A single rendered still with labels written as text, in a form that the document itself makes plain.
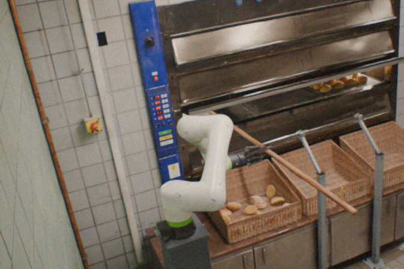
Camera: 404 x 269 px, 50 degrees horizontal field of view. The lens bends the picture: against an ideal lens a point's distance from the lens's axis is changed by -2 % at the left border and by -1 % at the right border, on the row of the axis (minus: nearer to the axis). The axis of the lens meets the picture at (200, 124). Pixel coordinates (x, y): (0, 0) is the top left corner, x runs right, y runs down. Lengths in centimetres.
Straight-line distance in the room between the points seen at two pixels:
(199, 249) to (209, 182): 34
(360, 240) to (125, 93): 205
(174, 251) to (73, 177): 118
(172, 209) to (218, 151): 34
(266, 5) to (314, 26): 42
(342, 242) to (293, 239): 46
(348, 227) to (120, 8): 219
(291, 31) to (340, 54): 49
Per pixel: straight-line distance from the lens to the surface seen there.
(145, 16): 276
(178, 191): 192
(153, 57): 281
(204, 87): 299
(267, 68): 318
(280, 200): 325
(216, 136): 208
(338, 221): 331
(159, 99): 288
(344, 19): 347
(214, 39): 296
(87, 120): 278
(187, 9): 288
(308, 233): 319
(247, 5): 304
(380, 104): 390
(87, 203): 309
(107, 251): 332
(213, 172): 196
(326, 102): 353
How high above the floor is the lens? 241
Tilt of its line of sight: 22 degrees down
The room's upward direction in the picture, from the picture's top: 8 degrees counter-clockwise
